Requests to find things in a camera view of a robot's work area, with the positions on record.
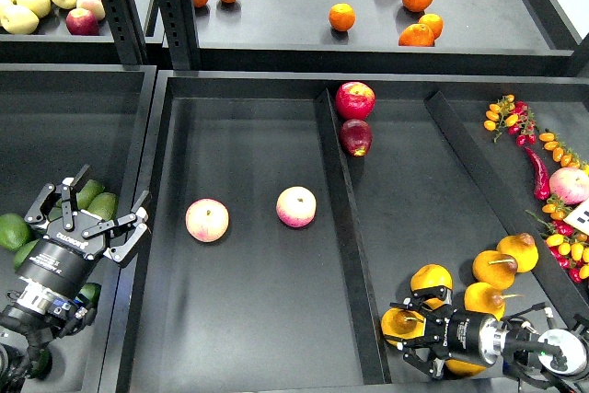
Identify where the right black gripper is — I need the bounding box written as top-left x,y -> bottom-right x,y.
389,285 -> 502,379

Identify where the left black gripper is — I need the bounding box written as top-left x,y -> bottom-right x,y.
17,163 -> 151,302

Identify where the dark green avocado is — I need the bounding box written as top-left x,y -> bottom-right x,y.
29,348 -> 52,380
77,283 -> 101,306

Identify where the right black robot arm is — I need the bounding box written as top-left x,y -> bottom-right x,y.
380,285 -> 588,392

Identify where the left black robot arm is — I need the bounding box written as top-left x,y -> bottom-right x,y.
1,166 -> 151,392

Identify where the light green avocado beside top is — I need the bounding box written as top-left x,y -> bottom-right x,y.
87,192 -> 119,221

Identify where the green avocado lower pile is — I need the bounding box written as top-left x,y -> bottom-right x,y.
13,239 -> 39,272

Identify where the light green avocado far left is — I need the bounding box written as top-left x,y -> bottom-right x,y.
0,213 -> 33,252

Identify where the yellow pear with stem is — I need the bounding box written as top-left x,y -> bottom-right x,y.
472,250 -> 518,291

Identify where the yellow pear with brown top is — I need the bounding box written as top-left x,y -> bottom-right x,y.
496,233 -> 539,273

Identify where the black left tray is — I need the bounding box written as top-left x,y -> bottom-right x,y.
1,64 -> 156,392

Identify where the pink apple left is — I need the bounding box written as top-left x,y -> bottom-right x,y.
185,198 -> 229,243

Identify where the pink apple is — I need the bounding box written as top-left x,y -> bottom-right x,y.
185,198 -> 229,243
276,186 -> 317,228

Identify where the cherry tomato bunch lower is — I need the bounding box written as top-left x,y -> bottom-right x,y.
527,194 -> 588,283

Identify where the pink apple centre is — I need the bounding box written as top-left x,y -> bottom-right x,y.
276,186 -> 317,228

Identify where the black divided middle tray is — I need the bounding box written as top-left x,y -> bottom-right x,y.
102,71 -> 588,392

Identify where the red chili pepper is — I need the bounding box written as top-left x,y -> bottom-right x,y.
524,146 -> 550,201

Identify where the white label card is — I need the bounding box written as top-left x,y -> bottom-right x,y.
564,200 -> 589,235

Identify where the red apple on left shelf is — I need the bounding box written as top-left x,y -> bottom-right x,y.
65,8 -> 99,36

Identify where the pink apple right tray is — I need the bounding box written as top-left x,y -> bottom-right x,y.
549,168 -> 588,205

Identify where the dark red apple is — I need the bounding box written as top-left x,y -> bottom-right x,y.
339,119 -> 373,157

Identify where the pale yellow apple front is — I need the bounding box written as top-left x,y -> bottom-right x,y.
1,5 -> 40,35

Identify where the orange cherry tomato bunch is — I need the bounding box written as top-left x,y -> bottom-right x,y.
538,131 -> 588,174

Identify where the pink peach on shelf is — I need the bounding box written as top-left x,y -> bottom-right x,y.
76,0 -> 106,22

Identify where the pale yellow apple middle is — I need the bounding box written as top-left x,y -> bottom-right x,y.
16,0 -> 52,18

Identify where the cherry tomato bunch upper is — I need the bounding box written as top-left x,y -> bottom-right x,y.
483,94 -> 537,146

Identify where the bright red apple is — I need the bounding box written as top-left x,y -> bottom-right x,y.
335,81 -> 375,120

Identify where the orange on shelf front right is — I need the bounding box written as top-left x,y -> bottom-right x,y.
398,23 -> 435,47

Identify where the black shelf upright post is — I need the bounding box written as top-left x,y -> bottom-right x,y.
102,0 -> 148,65

